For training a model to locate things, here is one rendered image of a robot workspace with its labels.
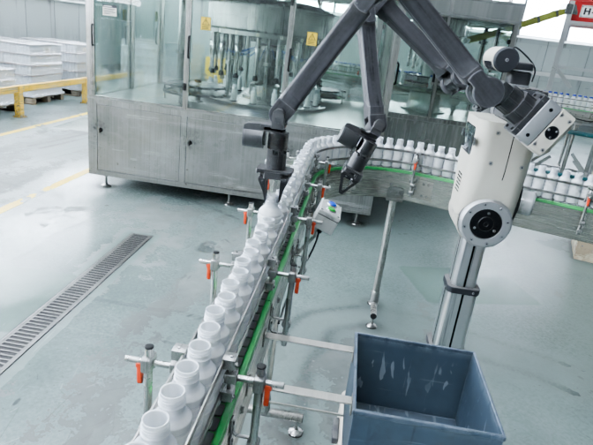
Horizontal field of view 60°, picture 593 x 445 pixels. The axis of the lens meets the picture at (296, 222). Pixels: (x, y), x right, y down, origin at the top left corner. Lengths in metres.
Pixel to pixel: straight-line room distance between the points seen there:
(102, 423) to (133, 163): 3.24
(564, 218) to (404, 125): 3.91
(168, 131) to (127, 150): 0.47
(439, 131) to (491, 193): 5.12
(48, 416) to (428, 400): 1.69
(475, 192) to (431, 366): 0.55
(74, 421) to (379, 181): 2.00
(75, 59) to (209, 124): 6.80
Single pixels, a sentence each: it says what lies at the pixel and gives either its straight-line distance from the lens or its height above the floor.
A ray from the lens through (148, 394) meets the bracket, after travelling 1.04.
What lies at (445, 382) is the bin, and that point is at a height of 0.84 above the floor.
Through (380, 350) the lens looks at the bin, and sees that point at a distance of 1.43.
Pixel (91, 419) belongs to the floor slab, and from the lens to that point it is 2.56.
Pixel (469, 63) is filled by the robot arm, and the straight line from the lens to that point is 1.44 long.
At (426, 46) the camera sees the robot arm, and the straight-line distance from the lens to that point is 1.88.
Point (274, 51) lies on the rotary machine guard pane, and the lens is 4.81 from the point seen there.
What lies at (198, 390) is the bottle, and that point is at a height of 1.13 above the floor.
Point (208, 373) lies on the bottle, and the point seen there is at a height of 1.12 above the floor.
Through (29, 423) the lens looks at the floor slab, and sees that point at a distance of 2.60.
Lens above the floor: 1.66
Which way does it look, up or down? 20 degrees down
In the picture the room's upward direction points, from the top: 7 degrees clockwise
